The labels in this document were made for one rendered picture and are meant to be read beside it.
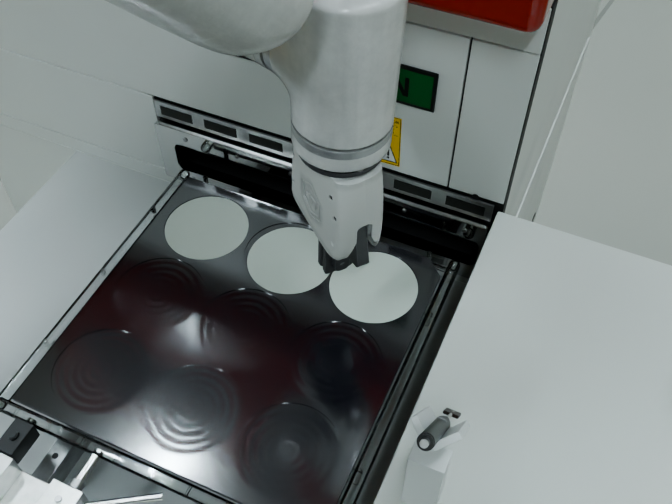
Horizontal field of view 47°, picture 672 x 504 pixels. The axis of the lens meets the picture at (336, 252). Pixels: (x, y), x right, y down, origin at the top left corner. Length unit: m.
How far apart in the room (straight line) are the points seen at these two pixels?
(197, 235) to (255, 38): 0.52
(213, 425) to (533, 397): 0.31
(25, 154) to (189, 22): 0.91
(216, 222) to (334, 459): 0.33
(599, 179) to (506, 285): 1.58
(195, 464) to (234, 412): 0.06
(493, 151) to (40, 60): 0.61
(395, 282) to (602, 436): 0.28
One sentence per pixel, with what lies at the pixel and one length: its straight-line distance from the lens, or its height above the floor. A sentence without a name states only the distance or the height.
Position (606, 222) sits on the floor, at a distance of 2.26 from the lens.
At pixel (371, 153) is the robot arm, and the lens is 0.62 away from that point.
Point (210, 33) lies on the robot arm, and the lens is 0.42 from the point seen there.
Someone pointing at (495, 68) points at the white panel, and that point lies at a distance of 0.76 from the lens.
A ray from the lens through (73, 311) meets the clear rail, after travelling 0.89.
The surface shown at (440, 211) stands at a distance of 0.89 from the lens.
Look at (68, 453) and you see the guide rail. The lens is 0.87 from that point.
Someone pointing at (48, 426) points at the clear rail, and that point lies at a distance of 0.83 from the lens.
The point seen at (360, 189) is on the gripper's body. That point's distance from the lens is 0.63.
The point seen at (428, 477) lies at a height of 1.03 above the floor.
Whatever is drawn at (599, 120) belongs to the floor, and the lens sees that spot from 2.56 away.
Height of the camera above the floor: 1.60
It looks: 51 degrees down
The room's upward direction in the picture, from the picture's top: straight up
